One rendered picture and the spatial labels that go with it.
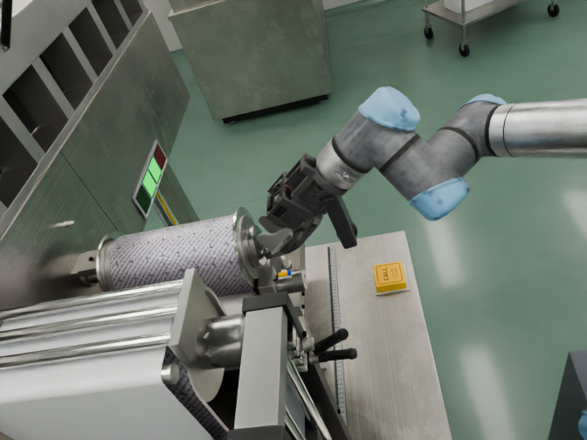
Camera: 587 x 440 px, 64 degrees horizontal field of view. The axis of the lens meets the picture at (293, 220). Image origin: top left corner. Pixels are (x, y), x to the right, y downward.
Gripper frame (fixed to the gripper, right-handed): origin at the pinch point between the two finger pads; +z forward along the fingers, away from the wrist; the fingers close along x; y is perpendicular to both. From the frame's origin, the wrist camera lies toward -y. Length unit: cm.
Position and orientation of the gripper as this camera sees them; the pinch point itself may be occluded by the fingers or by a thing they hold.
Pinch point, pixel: (273, 250)
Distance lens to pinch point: 85.7
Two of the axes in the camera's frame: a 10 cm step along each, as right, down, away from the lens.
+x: -0.1, 6.8, -7.3
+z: -5.7, 5.9, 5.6
